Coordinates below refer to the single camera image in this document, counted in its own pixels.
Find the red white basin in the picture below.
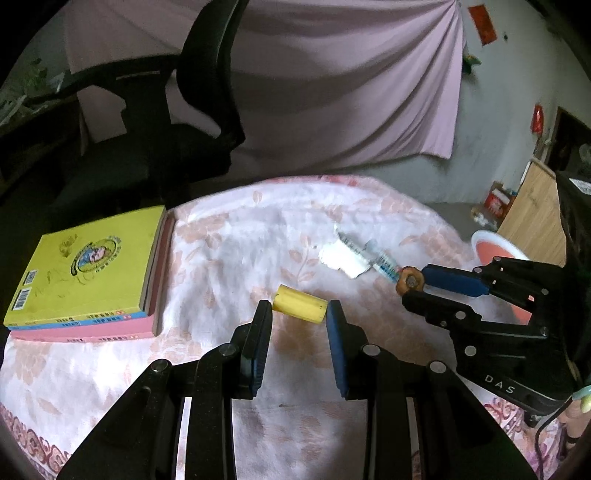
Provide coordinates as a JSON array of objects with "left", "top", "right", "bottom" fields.
[{"left": 471, "top": 230, "right": 538, "bottom": 325}]

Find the pink floral tablecloth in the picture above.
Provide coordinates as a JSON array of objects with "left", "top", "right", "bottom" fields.
[{"left": 0, "top": 174, "right": 567, "bottom": 480}]

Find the brown round snack piece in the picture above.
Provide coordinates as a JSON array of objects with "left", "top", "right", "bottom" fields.
[{"left": 396, "top": 266, "right": 425, "bottom": 296}]

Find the pink hanging sheet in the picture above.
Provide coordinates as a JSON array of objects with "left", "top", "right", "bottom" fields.
[{"left": 62, "top": 1, "right": 465, "bottom": 178}]

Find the yellow cylinder piece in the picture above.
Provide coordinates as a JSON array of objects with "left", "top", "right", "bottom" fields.
[{"left": 273, "top": 285, "right": 328, "bottom": 324}]

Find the torn white wrapper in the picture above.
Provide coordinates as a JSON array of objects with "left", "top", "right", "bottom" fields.
[{"left": 318, "top": 239, "right": 370, "bottom": 279}]

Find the red hanging ornament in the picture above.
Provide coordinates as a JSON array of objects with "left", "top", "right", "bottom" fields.
[{"left": 531, "top": 103, "right": 544, "bottom": 137}]

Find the right hand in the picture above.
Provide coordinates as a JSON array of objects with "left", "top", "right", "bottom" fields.
[{"left": 559, "top": 395, "right": 590, "bottom": 462}]

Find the wooden cabinet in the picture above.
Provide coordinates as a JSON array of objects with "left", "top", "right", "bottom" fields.
[{"left": 498, "top": 158, "right": 566, "bottom": 266}]

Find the black office chair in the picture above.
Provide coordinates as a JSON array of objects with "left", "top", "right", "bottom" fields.
[{"left": 0, "top": 0, "right": 250, "bottom": 218}]

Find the red small box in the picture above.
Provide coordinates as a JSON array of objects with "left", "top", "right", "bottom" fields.
[{"left": 484, "top": 181, "right": 517, "bottom": 220}]

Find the red paper wall sign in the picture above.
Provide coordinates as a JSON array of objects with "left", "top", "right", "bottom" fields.
[{"left": 468, "top": 4, "right": 497, "bottom": 45}]

